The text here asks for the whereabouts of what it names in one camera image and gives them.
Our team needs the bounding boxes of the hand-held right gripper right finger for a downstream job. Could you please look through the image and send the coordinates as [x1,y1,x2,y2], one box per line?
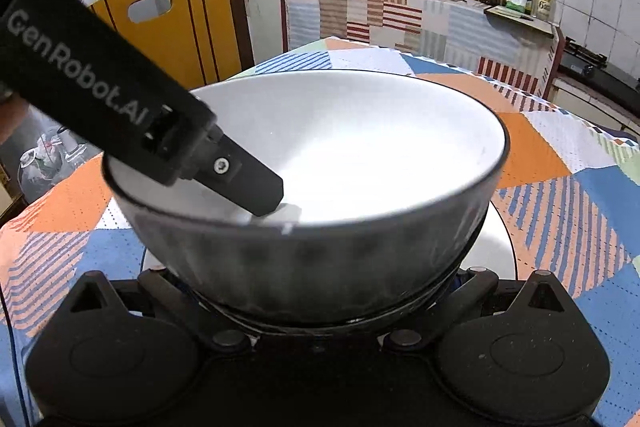
[385,269,571,353]

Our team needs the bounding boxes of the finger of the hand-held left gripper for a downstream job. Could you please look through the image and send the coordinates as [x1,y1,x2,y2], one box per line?
[192,132,285,217]

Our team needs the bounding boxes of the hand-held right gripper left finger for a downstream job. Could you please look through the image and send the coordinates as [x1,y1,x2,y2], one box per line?
[67,268,253,355]

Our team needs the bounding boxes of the white plate with sun print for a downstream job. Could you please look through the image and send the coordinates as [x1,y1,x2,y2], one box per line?
[140,201,519,336]

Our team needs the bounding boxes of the white bowl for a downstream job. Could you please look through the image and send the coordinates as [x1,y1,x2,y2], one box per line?
[102,69,512,321]

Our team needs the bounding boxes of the person's left hand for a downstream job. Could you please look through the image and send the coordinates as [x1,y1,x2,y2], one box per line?
[0,96,29,146]

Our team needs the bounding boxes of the clear plastic bags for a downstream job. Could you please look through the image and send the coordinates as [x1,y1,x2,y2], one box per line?
[19,126,102,204]

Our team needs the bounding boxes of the patchwork tablecloth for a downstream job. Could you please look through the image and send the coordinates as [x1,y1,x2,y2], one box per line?
[0,37,640,427]

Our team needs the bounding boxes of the striped patchwork counter cloth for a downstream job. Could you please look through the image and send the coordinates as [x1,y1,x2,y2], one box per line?
[282,0,561,98]

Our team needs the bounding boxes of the white cabinet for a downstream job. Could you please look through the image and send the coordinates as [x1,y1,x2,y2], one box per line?
[547,76,640,134]

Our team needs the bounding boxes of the black gas stove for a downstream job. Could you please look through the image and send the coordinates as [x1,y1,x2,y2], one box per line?
[557,37,640,84]

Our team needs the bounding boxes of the cutting board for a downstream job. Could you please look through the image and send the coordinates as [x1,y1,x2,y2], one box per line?
[484,5,559,39]

